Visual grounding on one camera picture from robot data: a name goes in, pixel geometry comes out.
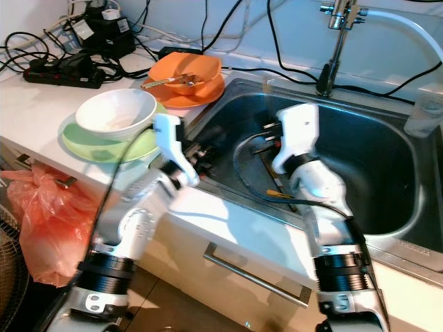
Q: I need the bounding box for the golden metal spoon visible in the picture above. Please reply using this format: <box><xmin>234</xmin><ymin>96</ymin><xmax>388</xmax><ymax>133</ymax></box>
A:
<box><xmin>260</xmin><ymin>75</ymin><xmax>271</xmax><ymax>104</ymax></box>

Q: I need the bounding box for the dark utensil with yellow tip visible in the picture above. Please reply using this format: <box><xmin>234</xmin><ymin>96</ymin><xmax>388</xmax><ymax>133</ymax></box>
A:
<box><xmin>256</xmin><ymin>149</ymin><xmax>298</xmax><ymax>212</ymax></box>

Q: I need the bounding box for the light green plate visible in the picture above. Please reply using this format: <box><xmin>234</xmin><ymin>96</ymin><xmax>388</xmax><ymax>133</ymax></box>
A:
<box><xmin>61</xmin><ymin>104</ymin><xmax>170</xmax><ymax>165</ymax></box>

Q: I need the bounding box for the orange plate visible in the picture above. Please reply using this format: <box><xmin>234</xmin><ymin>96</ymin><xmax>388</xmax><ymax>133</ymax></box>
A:
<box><xmin>142</xmin><ymin>75</ymin><xmax>227</xmax><ymax>109</ymax></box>

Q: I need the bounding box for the orange bowl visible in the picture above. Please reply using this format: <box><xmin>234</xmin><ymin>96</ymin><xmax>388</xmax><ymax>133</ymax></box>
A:
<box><xmin>149</xmin><ymin>53</ymin><xmax>224</xmax><ymax>94</ymax></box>

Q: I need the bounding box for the metal faucet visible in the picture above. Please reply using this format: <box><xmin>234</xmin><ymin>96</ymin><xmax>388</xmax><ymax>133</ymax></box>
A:
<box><xmin>315</xmin><ymin>0</ymin><xmax>368</xmax><ymax>98</ymax></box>

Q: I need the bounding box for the small flat black adapter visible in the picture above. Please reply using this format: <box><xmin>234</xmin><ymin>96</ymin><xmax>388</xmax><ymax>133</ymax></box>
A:
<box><xmin>159</xmin><ymin>46</ymin><xmax>205</xmax><ymax>59</ymax></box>

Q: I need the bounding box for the stainless steel sink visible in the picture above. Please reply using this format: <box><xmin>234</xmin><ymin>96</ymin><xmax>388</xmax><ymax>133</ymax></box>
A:
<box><xmin>156</xmin><ymin>77</ymin><xmax>443</xmax><ymax>284</ymax></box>

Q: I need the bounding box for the black power adapter white label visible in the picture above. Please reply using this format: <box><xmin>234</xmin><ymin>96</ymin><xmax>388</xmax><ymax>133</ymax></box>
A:
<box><xmin>73</xmin><ymin>3</ymin><xmax>136</xmax><ymax>59</ymax></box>

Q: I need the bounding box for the clear drinking glass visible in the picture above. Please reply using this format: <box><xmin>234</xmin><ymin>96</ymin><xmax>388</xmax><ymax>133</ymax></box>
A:
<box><xmin>405</xmin><ymin>95</ymin><xmax>443</xmax><ymax>139</ymax></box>

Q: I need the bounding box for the red plastic bag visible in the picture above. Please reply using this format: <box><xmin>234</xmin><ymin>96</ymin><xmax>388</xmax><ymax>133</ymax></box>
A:
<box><xmin>1</xmin><ymin>166</ymin><xmax>98</xmax><ymax>288</ymax></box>

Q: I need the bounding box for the black power strip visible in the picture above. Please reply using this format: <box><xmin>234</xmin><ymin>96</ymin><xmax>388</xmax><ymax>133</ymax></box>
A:
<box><xmin>23</xmin><ymin>57</ymin><xmax>108</xmax><ymax>89</ymax></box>

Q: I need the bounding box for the wide white drawer front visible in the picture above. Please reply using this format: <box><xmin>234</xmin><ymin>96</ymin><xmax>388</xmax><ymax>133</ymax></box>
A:
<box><xmin>156</xmin><ymin>201</ymin><xmax>443</xmax><ymax>332</ymax></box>

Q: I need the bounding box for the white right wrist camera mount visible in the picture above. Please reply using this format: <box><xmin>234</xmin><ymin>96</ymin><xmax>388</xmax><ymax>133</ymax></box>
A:
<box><xmin>270</xmin><ymin>104</ymin><xmax>320</xmax><ymax>174</ymax></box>

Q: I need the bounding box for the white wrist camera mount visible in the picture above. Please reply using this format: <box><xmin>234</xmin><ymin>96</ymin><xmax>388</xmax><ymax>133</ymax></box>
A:
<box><xmin>270</xmin><ymin>104</ymin><xmax>320</xmax><ymax>174</ymax></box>
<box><xmin>154</xmin><ymin>113</ymin><xmax>186</xmax><ymax>170</ymax></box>

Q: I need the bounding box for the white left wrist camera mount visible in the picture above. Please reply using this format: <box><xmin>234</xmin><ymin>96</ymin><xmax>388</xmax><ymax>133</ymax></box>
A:
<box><xmin>154</xmin><ymin>113</ymin><xmax>186</xmax><ymax>170</ymax></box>

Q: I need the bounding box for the black power cable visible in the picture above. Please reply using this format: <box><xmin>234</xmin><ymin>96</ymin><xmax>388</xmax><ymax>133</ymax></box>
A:
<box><xmin>266</xmin><ymin>0</ymin><xmax>319</xmax><ymax>86</ymax></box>
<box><xmin>223</xmin><ymin>67</ymin><xmax>318</xmax><ymax>87</ymax></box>
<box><xmin>332</xmin><ymin>62</ymin><xmax>443</xmax><ymax>101</ymax></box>

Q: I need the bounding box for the spoon with wooden handle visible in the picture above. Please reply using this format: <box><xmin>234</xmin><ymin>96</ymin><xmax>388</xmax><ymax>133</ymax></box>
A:
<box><xmin>142</xmin><ymin>75</ymin><xmax>201</xmax><ymax>89</ymax></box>

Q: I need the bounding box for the long metal drawer handle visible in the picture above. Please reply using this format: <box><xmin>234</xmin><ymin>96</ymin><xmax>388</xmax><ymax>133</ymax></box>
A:
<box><xmin>203</xmin><ymin>242</ymin><xmax>311</xmax><ymax>308</ymax></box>

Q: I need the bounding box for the short metal cabinet handle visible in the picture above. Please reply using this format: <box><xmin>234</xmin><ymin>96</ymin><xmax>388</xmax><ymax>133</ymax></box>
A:
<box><xmin>10</xmin><ymin>156</ymin><xmax>75</xmax><ymax>189</ymax></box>

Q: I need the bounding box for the white faucet hose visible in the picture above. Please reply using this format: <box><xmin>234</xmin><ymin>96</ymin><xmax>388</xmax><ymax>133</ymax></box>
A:
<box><xmin>363</xmin><ymin>8</ymin><xmax>443</xmax><ymax>70</ymax></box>

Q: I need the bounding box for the black wire fan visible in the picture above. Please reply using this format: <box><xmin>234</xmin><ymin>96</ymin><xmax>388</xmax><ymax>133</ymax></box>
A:
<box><xmin>0</xmin><ymin>207</ymin><xmax>28</xmax><ymax>332</ymax></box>

